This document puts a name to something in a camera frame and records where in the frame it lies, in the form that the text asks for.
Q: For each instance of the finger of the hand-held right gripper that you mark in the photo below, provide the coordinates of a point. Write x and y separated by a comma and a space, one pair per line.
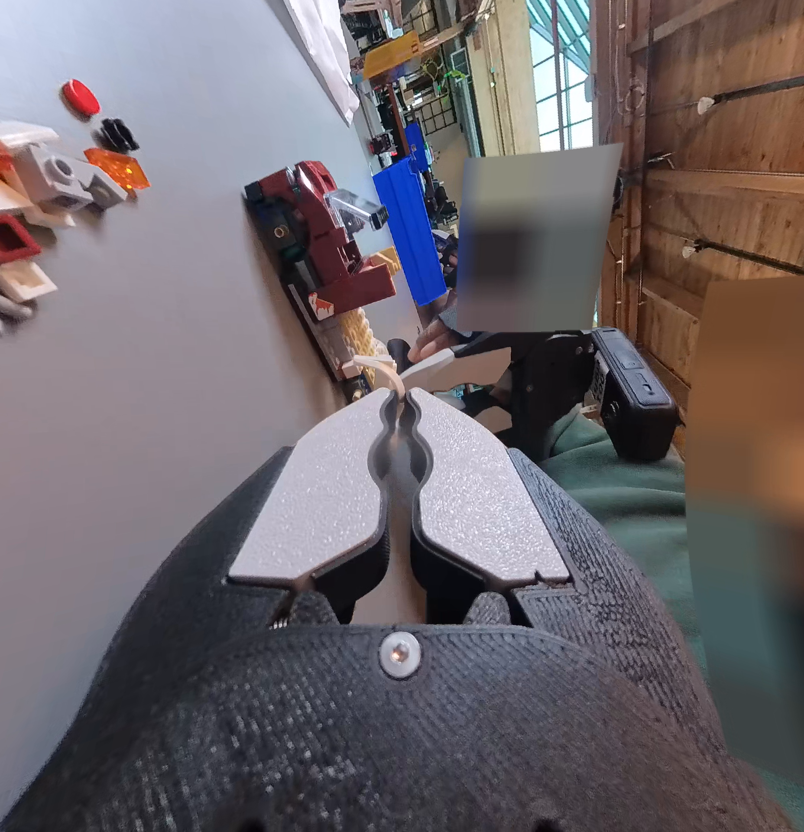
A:
467, 372

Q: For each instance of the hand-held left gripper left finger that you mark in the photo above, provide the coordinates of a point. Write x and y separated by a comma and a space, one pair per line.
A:
311, 507

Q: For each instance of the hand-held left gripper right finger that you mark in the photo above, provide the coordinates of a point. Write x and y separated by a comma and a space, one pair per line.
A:
486, 507

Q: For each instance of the white wheel arch brick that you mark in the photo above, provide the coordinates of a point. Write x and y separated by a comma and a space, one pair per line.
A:
376, 363

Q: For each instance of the toy brick truck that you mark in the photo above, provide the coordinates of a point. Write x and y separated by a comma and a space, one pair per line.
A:
324, 260

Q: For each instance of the person's right forearm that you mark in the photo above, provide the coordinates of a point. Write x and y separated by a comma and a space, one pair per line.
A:
623, 481

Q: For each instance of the blue storage bin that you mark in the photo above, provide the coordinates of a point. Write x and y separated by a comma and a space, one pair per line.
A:
415, 227

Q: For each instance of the large paned window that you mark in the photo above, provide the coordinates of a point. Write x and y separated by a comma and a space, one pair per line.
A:
558, 78

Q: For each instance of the yellow bin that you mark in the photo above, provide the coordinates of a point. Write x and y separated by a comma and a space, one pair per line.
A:
389, 55

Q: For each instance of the white plastic bag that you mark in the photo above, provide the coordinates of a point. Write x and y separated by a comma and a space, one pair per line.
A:
327, 52

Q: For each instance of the orange transparent brick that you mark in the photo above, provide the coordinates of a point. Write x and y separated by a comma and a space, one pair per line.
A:
119, 169

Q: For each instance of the pile of small loose bricks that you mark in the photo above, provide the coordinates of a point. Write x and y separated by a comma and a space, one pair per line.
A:
44, 188

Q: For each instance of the black piece with red stud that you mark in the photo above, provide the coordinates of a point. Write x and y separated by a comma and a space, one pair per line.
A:
80, 97

